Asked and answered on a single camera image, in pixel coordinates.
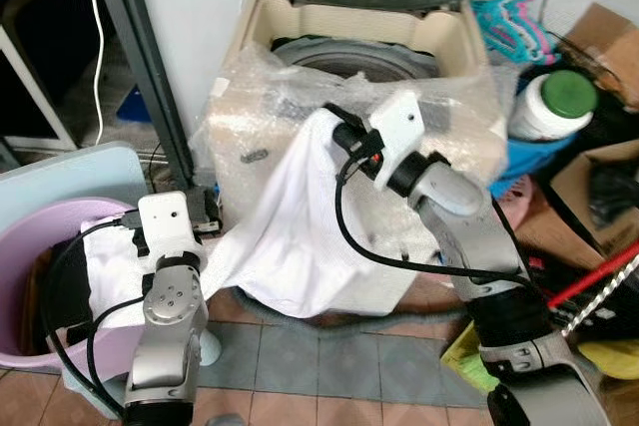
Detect white hanging cable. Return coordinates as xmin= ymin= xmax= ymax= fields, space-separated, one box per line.
xmin=89 ymin=0 xmax=107 ymax=145

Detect brown cardboard box flap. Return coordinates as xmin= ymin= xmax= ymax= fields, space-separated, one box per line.
xmin=561 ymin=2 xmax=639 ymax=111

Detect green yellow plastic item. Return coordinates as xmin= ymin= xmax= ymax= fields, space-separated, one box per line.
xmin=439 ymin=320 xmax=502 ymax=394

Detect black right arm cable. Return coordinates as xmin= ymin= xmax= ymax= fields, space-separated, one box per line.
xmin=333 ymin=145 xmax=532 ymax=283

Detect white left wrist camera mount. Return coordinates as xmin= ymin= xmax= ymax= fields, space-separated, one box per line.
xmin=136 ymin=191 xmax=212 ymax=269

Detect white metal frame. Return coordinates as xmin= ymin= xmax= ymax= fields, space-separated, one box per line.
xmin=0 ymin=22 xmax=79 ymax=151

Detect blue plastic basin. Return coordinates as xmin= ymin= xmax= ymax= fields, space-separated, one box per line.
xmin=487 ymin=131 xmax=582 ymax=200

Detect white bottle with green cap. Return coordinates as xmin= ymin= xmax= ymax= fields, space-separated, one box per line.
xmin=508 ymin=69 xmax=600 ymax=144

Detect beige top-load washing machine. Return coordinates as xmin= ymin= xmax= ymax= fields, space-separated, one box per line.
xmin=203 ymin=0 xmax=512 ymax=319

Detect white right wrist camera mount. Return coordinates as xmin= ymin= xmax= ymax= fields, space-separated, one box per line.
xmin=366 ymin=89 xmax=426 ymax=189

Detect pink plastic stool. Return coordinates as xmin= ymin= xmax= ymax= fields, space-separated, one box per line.
xmin=493 ymin=174 xmax=536 ymax=234

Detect pink plastic laundry basket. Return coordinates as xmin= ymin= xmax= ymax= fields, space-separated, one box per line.
xmin=0 ymin=196 xmax=153 ymax=372

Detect yellow cloth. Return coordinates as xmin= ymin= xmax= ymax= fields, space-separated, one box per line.
xmin=577 ymin=337 xmax=639 ymax=381

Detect braided metal hose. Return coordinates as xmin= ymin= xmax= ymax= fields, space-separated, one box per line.
xmin=560 ymin=256 xmax=639 ymax=338

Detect dark metal pole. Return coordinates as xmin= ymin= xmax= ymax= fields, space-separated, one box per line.
xmin=98 ymin=0 xmax=197 ymax=189

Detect white cloth garment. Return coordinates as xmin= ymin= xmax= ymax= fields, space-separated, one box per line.
xmin=84 ymin=107 xmax=421 ymax=319

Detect open cardboard box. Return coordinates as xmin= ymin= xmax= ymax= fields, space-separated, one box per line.
xmin=518 ymin=141 xmax=639 ymax=271

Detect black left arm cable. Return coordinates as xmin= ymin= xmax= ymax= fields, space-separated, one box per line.
xmin=39 ymin=211 xmax=153 ymax=419

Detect black garment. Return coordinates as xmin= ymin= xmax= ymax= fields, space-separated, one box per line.
xmin=38 ymin=235 xmax=98 ymax=349

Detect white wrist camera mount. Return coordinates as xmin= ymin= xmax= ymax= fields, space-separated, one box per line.
xmin=366 ymin=89 xmax=426 ymax=189
xmin=136 ymin=191 xmax=212 ymax=269

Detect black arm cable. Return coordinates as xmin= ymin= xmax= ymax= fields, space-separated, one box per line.
xmin=39 ymin=211 xmax=153 ymax=419
xmin=333 ymin=145 xmax=532 ymax=283

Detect clear bubble wrap sheet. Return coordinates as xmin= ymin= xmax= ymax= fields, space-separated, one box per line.
xmin=192 ymin=44 xmax=512 ymax=252

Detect pink and teal clothes hangers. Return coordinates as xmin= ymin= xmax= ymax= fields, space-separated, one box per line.
xmin=469 ymin=0 xmax=557 ymax=67

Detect red broom handle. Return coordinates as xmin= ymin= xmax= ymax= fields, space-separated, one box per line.
xmin=546 ymin=240 xmax=639 ymax=309

